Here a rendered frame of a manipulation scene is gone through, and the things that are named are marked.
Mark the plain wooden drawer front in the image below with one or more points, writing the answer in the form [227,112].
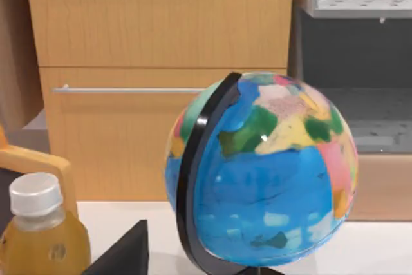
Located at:
[154,14]

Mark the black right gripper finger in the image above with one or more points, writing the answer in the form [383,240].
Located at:
[132,255]

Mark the wooden cupboard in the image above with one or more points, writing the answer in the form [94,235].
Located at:
[19,46]

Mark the orange juice bottle white cap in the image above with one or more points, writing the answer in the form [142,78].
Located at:
[42,236]

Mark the colourful globe on black stand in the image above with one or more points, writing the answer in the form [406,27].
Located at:
[257,185]

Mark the pale wooden drawer front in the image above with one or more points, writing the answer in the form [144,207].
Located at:
[386,188]

